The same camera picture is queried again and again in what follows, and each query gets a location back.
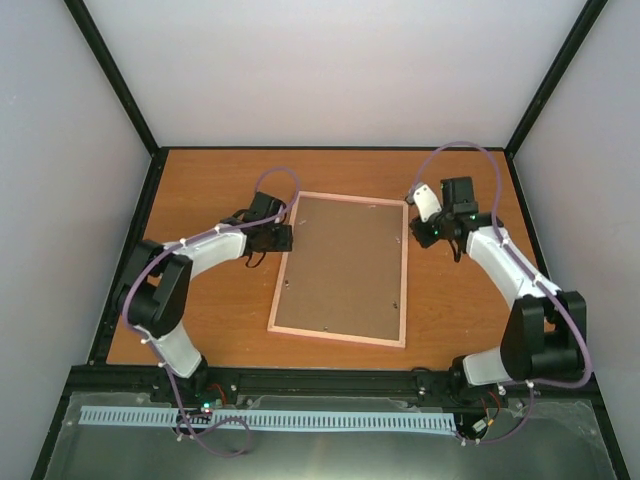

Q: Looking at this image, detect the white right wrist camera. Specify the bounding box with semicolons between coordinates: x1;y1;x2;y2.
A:
405;182;442;223

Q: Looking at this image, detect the black left corner post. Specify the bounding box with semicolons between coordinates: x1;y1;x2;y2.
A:
64;0;160;156

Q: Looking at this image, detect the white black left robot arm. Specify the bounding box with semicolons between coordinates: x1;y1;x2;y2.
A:
112;191;293;403

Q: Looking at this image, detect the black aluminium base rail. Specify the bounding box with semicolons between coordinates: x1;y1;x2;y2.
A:
149;365;599;414

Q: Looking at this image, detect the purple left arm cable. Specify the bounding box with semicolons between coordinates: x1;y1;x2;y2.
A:
122;166;302;457

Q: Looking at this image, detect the light blue slotted cable duct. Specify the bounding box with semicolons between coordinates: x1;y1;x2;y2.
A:
78;406;456;435

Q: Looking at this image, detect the black corner post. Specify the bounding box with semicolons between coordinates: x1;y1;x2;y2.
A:
64;0;160;156
504;0;608;160

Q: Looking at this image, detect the black right corner post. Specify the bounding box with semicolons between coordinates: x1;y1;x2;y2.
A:
504;0;608;160

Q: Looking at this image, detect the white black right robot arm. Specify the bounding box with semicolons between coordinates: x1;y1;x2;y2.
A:
407;177;593;393

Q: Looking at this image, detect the pink picture frame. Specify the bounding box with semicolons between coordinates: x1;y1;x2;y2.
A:
267;192;409;348

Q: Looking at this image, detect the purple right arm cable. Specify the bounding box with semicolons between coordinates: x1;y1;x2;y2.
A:
412;140;594;445

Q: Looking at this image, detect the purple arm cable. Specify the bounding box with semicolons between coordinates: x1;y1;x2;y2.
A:
122;166;302;457
412;140;594;445

